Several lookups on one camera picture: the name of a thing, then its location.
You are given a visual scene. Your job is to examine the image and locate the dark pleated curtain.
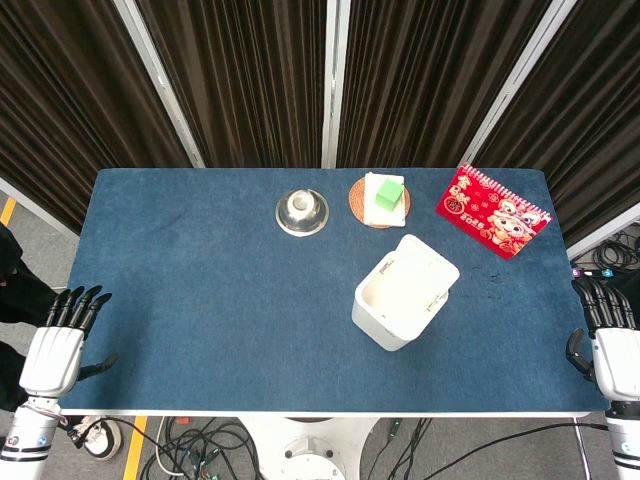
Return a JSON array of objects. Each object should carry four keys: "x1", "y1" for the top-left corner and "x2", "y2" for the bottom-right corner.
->
[{"x1": 0, "y1": 0, "x2": 640, "y2": 246}]

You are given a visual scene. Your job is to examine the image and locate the blue desk mat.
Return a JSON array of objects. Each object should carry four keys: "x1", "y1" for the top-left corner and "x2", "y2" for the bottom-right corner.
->
[{"x1": 60, "y1": 167, "x2": 610, "y2": 414}]

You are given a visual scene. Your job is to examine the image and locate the round woven coaster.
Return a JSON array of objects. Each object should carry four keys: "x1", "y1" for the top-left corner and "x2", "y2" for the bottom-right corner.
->
[{"x1": 348, "y1": 177, "x2": 413, "y2": 230}]

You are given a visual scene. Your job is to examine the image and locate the yellow floor tape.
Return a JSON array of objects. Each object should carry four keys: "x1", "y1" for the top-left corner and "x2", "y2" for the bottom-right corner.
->
[{"x1": 122, "y1": 415, "x2": 149, "y2": 480}]

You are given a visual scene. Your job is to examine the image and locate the black floor cables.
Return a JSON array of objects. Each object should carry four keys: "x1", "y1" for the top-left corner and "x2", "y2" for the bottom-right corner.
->
[{"x1": 59, "y1": 415, "x2": 261, "y2": 480}]

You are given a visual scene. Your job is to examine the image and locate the green cube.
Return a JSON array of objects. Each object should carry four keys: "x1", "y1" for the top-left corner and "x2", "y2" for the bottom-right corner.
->
[{"x1": 375, "y1": 178, "x2": 405, "y2": 208}]

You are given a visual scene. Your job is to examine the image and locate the white partition frame post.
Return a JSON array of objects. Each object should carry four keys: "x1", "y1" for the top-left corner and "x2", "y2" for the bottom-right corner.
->
[
  {"x1": 111, "y1": 0, "x2": 206, "y2": 169},
  {"x1": 458, "y1": 0, "x2": 579, "y2": 169},
  {"x1": 320, "y1": 0, "x2": 352, "y2": 169}
]

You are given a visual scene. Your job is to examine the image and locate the white open-lid box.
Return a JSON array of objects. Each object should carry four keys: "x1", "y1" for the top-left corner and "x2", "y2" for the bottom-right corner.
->
[{"x1": 351, "y1": 233, "x2": 461, "y2": 353}]

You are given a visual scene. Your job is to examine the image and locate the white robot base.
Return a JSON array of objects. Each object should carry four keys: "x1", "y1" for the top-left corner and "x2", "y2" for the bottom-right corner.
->
[{"x1": 238, "y1": 415, "x2": 382, "y2": 480}]

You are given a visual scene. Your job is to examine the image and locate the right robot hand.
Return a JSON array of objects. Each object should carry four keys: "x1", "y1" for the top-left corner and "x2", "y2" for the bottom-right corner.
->
[{"x1": 565, "y1": 276, "x2": 640, "y2": 402}]

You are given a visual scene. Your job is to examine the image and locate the red spiral desk calendar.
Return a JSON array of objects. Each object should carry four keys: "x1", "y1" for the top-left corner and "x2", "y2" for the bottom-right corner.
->
[{"x1": 435, "y1": 163, "x2": 553, "y2": 261}]

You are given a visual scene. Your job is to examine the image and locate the white and green sponge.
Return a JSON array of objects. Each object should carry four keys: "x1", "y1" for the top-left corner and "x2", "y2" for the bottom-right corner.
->
[{"x1": 363, "y1": 172, "x2": 407, "y2": 228}]

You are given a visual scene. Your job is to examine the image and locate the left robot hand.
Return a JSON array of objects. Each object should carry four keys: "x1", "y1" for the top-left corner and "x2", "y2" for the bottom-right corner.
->
[{"x1": 18, "y1": 285, "x2": 120, "y2": 399}]

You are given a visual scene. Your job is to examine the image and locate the black cable bundle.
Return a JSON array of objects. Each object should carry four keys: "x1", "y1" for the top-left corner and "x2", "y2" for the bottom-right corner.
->
[{"x1": 569, "y1": 227, "x2": 640, "y2": 281}]

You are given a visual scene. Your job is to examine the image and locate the stainless steel bowl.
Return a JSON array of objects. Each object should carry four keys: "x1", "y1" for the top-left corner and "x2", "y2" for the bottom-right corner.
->
[{"x1": 274, "y1": 188, "x2": 331, "y2": 237}]

